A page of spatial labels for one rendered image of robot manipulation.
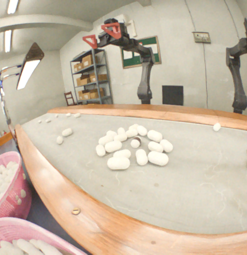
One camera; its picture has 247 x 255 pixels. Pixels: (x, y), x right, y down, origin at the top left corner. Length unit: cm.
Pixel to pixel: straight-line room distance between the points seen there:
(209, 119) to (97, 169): 34
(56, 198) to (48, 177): 5
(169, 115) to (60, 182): 34
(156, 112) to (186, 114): 10
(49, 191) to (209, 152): 28
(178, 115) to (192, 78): 189
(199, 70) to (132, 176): 218
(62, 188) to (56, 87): 483
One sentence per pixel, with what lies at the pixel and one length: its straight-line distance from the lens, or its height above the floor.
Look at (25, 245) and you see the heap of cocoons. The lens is 19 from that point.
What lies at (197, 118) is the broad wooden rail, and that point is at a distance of 37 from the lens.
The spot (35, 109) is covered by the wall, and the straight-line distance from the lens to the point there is 463.
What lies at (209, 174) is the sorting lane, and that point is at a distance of 19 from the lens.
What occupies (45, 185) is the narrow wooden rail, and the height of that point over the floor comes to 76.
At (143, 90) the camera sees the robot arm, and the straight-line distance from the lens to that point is 66.
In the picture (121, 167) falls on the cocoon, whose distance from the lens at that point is 17.
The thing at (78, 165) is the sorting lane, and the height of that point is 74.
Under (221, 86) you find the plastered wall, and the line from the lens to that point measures 233.
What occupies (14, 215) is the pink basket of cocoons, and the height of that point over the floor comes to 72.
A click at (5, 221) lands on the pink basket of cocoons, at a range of 20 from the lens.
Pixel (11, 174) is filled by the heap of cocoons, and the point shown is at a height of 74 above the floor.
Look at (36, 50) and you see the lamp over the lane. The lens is 47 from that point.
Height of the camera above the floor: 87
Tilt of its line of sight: 24 degrees down
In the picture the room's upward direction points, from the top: 8 degrees counter-clockwise
